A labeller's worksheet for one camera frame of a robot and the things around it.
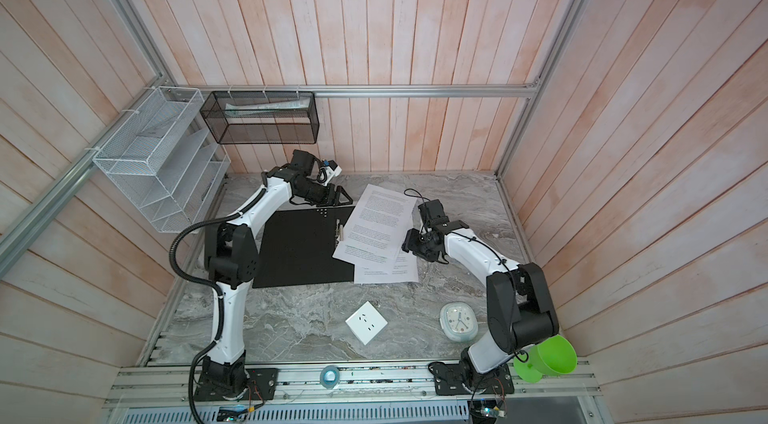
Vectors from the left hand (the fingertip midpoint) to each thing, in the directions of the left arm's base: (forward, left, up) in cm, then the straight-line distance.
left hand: (344, 205), depth 94 cm
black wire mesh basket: (+31, +31, +11) cm, 45 cm away
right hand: (-12, -20, -7) cm, 24 cm away
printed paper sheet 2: (-15, -20, -14) cm, 29 cm away
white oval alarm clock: (-33, -33, -11) cm, 48 cm away
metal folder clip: (-3, +3, -12) cm, 12 cm away
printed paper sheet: (-1, -10, -14) cm, 17 cm away
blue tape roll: (-46, +2, -13) cm, 48 cm away
